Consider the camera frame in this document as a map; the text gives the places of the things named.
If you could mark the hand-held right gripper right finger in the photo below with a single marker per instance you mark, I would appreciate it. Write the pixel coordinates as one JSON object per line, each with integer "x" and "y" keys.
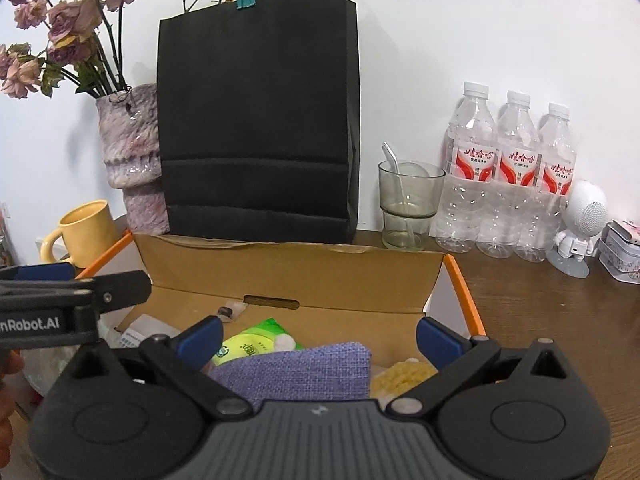
{"x": 439, "y": 342}

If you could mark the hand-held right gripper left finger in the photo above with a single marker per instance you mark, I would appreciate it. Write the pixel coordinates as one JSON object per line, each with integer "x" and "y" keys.
{"x": 204, "y": 341}

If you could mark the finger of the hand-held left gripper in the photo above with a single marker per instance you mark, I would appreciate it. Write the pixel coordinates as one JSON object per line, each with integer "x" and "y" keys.
{"x": 125, "y": 291}
{"x": 47, "y": 271}

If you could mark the green packet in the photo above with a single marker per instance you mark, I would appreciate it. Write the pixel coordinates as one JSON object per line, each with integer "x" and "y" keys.
{"x": 245, "y": 347}

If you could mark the white soft packet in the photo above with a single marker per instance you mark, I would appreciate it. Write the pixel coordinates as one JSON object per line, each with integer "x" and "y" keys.
{"x": 145, "y": 329}

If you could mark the yellow sponge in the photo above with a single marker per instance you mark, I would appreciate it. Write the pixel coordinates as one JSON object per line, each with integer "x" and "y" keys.
{"x": 400, "y": 377}

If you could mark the purple woven pouch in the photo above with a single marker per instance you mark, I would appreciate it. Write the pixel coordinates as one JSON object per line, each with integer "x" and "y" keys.
{"x": 300, "y": 370}

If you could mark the cardboard box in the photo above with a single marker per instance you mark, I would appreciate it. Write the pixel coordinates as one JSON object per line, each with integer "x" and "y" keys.
{"x": 310, "y": 275}

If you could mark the person's left hand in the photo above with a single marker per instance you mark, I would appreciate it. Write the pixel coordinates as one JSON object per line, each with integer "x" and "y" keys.
{"x": 6, "y": 375}

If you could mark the small clear bag dark part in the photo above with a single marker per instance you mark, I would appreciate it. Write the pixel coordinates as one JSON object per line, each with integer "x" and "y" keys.
{"x": 230, "y": 310}

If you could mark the crumpled white tissue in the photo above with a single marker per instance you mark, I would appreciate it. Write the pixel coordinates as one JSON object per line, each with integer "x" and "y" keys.
{"x": 45, "y": 372}

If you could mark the clear plastic packets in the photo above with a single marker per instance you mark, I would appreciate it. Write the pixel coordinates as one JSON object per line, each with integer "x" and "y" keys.
{"x": 4, "y": 240}

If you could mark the yellow mug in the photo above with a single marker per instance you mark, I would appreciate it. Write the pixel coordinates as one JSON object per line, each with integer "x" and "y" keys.
{"x": 90, "y": 232}

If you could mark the clear water bottle red label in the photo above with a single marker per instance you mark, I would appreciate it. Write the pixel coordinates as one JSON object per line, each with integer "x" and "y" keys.
{"x": 462, "y": 210}
{"x": 545, "y": 220}
{"x": 507, "y": 215}

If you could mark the grey glass cup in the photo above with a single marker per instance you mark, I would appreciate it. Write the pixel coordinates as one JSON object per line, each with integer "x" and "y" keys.
{"x": 410, "y": 210}

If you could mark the pink mottled vase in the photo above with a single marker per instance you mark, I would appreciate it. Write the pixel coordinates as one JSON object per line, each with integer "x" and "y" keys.
{"x": 127, "y": 150}

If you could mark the clear plastic spoon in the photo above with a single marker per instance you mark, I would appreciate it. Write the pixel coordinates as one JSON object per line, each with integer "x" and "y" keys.
{"x": 397, "y": 170}

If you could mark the white robot-shaped speaker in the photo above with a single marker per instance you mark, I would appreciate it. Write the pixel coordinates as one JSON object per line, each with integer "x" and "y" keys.
{"x": 585, "y": 215}

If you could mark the white printed tin box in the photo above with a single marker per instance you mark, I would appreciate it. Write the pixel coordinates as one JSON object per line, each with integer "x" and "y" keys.
{"x": 622, "y": 265}

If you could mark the pink printed small box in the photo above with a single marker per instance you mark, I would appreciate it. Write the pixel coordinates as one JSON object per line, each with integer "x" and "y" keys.
{"x": 627, "y": 230}

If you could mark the black paper bag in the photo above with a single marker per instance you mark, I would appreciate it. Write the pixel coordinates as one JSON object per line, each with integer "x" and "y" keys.
{"x": 255, "y": 110}

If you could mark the dried pink rose bouquet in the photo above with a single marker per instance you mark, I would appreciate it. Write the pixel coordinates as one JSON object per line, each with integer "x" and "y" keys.
{"x": 65, "y": 20}

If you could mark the teal binder clip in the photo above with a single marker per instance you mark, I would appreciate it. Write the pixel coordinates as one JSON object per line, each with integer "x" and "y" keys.
{"x": 246, "y": 2}

